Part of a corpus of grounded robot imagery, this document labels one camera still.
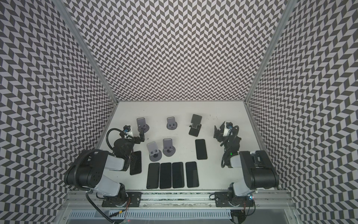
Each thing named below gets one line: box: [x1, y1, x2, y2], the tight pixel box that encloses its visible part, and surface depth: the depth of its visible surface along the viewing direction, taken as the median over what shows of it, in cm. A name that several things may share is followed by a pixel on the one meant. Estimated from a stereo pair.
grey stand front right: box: [162, 138, 176, 157], surface depth 87 cm
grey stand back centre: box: [166, 116, 178, 131], surface depth 101 cm
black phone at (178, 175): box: [172, 161, 185, 189], surface depth 82 cm
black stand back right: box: [188, 113, 203, 138], surface depth 97 cm
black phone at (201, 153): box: [194, 139, 208, 160], surface depth 93 cm
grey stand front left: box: [146, 140, 162, 162], surface depth 86 cm
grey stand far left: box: [136, 117, 150, 133], surface depth 98 cm
